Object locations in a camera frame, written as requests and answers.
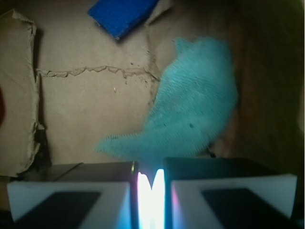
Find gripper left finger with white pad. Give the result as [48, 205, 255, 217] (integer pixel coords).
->
[6, 161, 139, 229]

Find blue rectangular block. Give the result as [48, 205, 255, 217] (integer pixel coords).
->
[87, 0, 158, 40]

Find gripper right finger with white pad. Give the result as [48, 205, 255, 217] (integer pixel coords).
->
[163, 156, 298, 229]

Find brown paper bag tray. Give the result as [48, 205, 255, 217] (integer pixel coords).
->
[0, 0, 305, 181]

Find light blue terry cloth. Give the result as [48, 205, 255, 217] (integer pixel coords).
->
[95, 37, 238, 167]

